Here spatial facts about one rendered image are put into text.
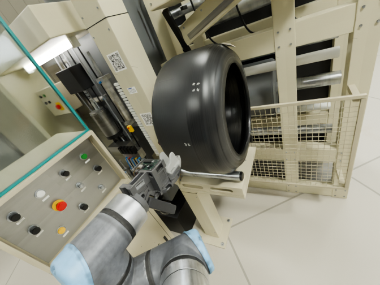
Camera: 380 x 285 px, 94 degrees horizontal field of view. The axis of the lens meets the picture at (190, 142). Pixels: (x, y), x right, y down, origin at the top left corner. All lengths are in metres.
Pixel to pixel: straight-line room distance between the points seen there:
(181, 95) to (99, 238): 0.45
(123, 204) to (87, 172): 0.73
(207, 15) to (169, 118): 0.60
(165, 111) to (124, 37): 0.37
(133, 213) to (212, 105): 0.38
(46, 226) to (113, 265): 0.72
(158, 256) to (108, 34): 0.77
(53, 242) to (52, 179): 0.29
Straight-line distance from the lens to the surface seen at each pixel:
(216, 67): 0.64
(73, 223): 1.15
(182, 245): 0.41
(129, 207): 0.41
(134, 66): 0.86
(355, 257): 1.73
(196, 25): 1.09
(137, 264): 0.45
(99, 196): 1.18
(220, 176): 0.88
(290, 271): 1.63
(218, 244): 1.73
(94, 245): 0.39
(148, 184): 0.46
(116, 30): 0.86
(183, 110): 0.60
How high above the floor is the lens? 1.54
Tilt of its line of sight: 32 degrees down
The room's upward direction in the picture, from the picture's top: 24 degrees counter-clockwise
